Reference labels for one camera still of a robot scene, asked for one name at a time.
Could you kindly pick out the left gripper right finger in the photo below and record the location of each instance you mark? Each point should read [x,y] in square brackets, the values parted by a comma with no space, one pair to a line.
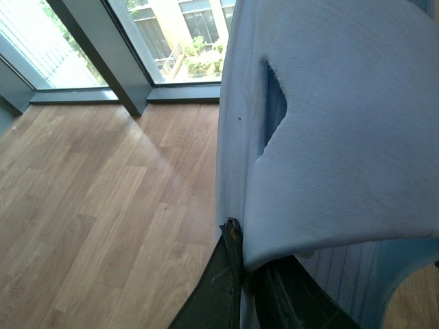
[286,296]

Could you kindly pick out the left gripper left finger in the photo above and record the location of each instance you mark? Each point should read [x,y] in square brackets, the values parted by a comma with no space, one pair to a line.
[216,298]

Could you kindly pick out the grey window frame post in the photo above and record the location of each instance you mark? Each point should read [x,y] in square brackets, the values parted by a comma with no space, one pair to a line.
[98,31]

